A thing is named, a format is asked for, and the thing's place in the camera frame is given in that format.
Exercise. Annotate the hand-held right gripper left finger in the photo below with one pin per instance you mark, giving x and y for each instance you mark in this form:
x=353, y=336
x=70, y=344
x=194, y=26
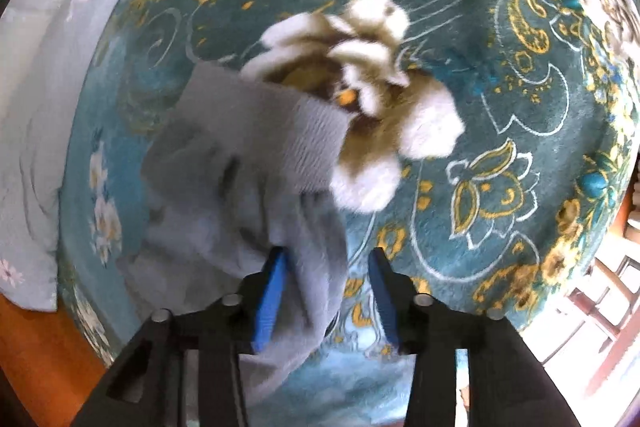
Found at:
x=270, y=302

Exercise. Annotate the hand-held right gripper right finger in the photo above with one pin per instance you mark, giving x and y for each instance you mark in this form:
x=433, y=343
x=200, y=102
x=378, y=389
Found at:
x=387, y=302

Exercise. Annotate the grey knit garment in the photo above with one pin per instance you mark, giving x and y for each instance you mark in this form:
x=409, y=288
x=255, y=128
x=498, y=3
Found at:
x=240, y=167

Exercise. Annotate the wooden chair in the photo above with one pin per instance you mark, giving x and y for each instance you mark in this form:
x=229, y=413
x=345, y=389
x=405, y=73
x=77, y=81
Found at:
x=607, y=302

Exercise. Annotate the teal floral blanket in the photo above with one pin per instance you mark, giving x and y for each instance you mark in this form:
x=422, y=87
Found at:
x=400, y=57

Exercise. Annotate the light blue floral pillow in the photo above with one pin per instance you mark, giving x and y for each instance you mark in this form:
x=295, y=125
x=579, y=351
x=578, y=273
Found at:
x=30, y=147

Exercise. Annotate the orange wooden bed frame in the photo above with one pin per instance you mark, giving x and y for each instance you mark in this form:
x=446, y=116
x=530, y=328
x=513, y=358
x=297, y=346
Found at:
x=45, y=357

